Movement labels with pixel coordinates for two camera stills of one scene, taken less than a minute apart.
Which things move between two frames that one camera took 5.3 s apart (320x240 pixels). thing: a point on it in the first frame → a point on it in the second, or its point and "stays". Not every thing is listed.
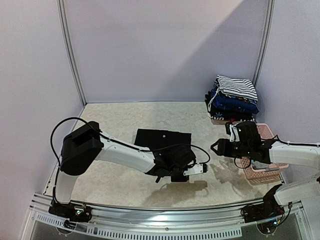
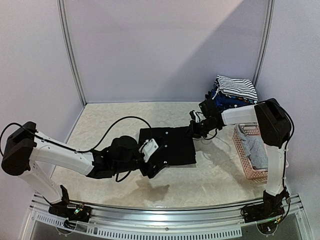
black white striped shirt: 239,87 stays
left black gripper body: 175,172 → 123,167
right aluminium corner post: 267,41 stays
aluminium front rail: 195,222 stays
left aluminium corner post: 63,26 stays
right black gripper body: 229,147 → 195,128
